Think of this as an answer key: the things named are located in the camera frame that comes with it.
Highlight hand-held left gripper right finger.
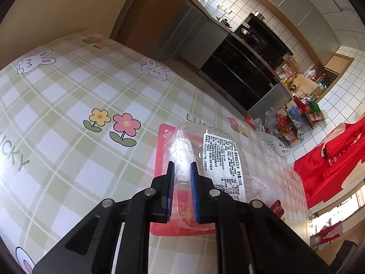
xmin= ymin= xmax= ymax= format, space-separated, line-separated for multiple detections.
xmin=190 ymin=161 xmax=337 ymax=274

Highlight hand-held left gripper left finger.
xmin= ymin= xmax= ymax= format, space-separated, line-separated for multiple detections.
xmin=31 ymin=161 xmax=175 ymax=274

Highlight red package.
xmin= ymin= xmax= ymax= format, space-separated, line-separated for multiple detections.
xmin=150 ymin=124 xmax=217 ymax=236

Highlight clear plastic labelled container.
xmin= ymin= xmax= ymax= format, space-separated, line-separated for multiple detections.
xmin=168 ymin=122 xmax=253 ymax=226

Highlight small red wrapper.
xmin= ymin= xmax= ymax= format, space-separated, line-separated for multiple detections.
xmin=269 ymin=200 xmax=286 ymax=214

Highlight crumpled clear plastic wrap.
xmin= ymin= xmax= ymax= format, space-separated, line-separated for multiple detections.
xmin=251 ymin=160 xmax=308 ymax=220

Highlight grey narrow base cabinet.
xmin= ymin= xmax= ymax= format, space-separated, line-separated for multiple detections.
xmin=247 ymin=83 xmax=294 ymax=119

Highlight black stove oven unit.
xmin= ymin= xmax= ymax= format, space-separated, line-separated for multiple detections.
xmin=200 ymin=33 xmax=276 ymax=111

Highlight red apron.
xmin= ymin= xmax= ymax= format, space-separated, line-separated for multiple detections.
xmin=294 ymin=122 xmax=365 ymax=209

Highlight red hanging cloth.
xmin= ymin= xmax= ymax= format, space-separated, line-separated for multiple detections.
xmin=319 ymin=223 xmax=344 ymax=243

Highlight checkered rabbit-print tablecloth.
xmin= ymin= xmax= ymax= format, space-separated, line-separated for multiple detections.
xmin=0 ymin=30 xmax=310 ymax=274

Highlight group of condiment bottles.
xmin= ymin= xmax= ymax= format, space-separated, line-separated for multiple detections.
xmin=279 ymin=58 xmax=303 ymax=90

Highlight grey lower kitchen cabinets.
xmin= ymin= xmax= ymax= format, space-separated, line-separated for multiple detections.
xmin=157 ymin=0 xmax=229 ymax=75

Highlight grey kitchen cabinets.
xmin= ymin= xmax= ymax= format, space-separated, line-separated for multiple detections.
xmin=157 ymin=0 xmax=229 ymax=75
xmin=257 ymin=0 xmax=341 ymax=53

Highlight black range hood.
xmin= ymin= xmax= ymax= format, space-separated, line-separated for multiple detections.
xmin=247 ymin=13 xmax=294 ymax=66

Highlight grey upper kitchen cabinets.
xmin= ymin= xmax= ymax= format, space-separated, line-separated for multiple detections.
xmin=257 ymin=0 xmax=341 ymax=53

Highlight black wire storage rack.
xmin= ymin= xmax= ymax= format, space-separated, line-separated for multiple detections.
xmin=275 ymin=88 xmax=328 ymax=145

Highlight wooden wall cabinet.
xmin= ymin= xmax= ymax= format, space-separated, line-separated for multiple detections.
xmin=306 ymin=53 xmax=354 ymax=92

